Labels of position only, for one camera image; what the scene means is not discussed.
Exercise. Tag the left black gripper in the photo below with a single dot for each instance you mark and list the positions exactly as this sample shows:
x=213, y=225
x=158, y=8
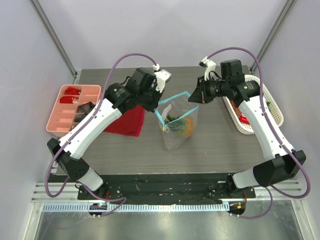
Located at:
x=158, y=95

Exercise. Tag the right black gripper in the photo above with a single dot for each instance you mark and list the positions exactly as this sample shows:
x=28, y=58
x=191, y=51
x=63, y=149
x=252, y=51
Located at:
x=202, y=90

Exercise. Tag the clear zip top bag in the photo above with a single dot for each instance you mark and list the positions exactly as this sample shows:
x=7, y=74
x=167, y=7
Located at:
x=176, y=105

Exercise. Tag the toy pineapple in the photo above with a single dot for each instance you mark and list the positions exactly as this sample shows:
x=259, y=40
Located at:
x=183, y=126

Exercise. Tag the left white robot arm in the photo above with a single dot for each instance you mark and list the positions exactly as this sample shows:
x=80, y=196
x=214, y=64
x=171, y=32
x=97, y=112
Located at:
x=68, y=151

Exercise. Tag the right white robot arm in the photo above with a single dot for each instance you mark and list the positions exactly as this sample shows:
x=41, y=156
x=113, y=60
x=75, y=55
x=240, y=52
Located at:
x=281, y=160

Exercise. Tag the red folded cloth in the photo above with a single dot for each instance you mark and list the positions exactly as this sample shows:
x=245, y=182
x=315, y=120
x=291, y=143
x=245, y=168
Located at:
x=129, y=124

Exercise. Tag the red toy grapes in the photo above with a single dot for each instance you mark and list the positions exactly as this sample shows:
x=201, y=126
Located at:
x=235, y=108

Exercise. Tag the red toy chili pepper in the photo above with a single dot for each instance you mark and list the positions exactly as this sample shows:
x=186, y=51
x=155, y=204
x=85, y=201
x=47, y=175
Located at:
x=244, y=120

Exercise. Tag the dark wrapped item in tray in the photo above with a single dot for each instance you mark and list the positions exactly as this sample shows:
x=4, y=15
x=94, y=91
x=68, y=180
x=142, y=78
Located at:
x=86, y=108

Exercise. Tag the pink compartment tray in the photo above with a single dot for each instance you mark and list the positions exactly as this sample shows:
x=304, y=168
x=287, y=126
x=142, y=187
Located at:
x=63, y=116

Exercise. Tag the red item in tray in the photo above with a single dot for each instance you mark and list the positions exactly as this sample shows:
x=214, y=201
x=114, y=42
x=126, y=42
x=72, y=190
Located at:
x=68, y=100
x=72, y=91

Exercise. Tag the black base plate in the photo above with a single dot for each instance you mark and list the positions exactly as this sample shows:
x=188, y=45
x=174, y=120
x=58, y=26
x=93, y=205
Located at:
x=172, y=189

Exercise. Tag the white slotted cable duct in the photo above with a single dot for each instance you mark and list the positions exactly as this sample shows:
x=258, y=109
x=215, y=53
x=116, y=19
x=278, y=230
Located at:
x=77, y=207

